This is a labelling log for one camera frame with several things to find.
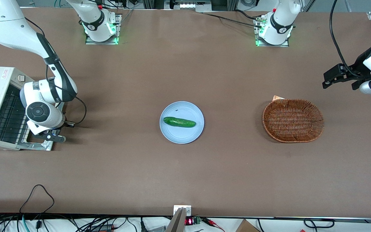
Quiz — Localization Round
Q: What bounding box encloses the glass oven door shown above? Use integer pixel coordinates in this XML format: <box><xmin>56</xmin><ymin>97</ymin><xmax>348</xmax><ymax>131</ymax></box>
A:
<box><xmin>15</xmin><ymin>103</ymin><xmax>65</xmax><ymax>151</ymax></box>

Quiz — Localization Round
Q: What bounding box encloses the brown oval wicker basket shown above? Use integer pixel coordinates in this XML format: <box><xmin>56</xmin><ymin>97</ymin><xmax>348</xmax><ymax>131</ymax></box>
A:
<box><xmin>262</xmin><ymin>99</ymin><xmax>325</xmax><ymax>143</ymax></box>

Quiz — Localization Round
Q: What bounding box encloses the green cucumber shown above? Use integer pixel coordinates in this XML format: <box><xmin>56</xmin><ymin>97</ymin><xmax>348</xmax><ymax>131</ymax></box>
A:
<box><xmin>163</xmin><ymin>117</ymin><xmax>196</xmax><ymax>128</ymax></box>

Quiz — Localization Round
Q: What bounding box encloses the light blue round plate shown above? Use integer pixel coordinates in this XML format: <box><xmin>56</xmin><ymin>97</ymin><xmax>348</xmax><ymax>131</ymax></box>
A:
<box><xmin>159</xmin><ymin>101</ymin><xmax>205</xmax><ymax>144</ymax></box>

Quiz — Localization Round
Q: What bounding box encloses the silver metal fixture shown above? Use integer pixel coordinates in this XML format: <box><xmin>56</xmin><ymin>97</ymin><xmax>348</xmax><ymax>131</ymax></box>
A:
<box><xmin>165</xmin><ymin>0</ymin><xmax>212</xmax><ymax>13</ymax></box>

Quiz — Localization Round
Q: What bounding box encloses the brown cardboard box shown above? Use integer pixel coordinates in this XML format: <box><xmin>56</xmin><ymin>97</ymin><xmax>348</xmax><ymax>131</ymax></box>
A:
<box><xmin>235</xmin><ymin>219</ymin><xmax>260</xmax><ymax>232</ymax></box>

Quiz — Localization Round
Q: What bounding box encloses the black wire oven rack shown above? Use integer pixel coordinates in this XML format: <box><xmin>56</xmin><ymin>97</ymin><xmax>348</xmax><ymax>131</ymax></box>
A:
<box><xmin>0</xmin><ymin>85</ymin><xmax>28</xmax><ymax>144</ymax></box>

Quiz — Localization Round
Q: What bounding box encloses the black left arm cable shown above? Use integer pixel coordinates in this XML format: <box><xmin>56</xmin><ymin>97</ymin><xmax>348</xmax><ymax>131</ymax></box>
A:
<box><xmin>329</xmin><ymin>0</ymin><xmax>366</xmax><ymax>79</ymax></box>

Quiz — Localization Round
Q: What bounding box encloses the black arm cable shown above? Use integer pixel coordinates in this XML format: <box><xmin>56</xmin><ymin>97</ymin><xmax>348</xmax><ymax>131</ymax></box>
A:
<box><xmin>329</xmin><ymin>0</ymin><xmax>366</xmax><ymax>79</ymax></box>
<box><xmin>24</xmin><ymin>18</ymin><xmax>87</xmax><ymax>127</ymax></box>

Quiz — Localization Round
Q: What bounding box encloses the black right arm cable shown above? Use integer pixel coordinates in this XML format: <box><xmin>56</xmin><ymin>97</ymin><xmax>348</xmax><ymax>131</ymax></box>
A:
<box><xmin>24</xmin><ymin>18</ymin><xmax>87</xmax><ymax>127</ymax></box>

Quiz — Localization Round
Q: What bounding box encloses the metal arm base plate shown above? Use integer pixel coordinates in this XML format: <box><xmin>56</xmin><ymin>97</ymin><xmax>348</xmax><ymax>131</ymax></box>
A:
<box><xmin>85</xmin><ymin>14</ymin><xmax>122</xmax><ymax>45</ymax></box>
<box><xmin>254</xmin><ymin>14</ymin><xmax>290</xmax><ymax>47</ymax></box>

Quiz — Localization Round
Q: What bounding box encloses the thin black looped cable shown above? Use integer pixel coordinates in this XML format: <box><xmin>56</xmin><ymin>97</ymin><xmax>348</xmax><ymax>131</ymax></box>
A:
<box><xmin>20</xmin><ymin>184</ymin><xmax>55</xmax><ymax>215</ymax></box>

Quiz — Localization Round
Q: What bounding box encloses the black cable on table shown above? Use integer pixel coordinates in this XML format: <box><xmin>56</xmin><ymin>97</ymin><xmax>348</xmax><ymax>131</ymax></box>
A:
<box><xmin>203</xmin><ymin>12</ymin><xmax>263</xmax><ymax>29</ymax></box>

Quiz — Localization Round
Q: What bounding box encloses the black coiled cable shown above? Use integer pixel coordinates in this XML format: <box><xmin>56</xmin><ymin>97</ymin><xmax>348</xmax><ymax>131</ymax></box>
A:
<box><xmin>304</xmin><ymin>218</ymin><xmax>335</xmax><ymax>228</ymax></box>

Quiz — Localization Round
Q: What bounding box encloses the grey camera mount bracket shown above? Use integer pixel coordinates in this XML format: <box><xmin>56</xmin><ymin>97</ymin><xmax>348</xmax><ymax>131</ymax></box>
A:
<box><xmin>166</xmin><ymin>205</ymin><xmax>192</xmax><ymax>232</ymax></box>

